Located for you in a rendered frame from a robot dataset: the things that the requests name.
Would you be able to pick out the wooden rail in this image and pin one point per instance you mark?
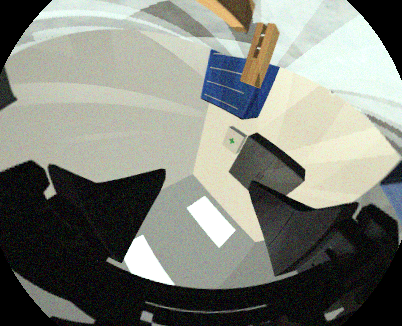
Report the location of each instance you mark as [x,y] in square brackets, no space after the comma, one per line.
[238,13]

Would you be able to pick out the wooden block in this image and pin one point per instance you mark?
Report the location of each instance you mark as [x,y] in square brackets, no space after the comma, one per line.
[260,53]

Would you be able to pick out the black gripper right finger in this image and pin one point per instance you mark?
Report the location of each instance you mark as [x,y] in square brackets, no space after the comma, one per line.
[292,228]

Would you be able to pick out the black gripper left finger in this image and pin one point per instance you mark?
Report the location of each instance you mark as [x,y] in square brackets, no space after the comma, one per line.
[115,209]

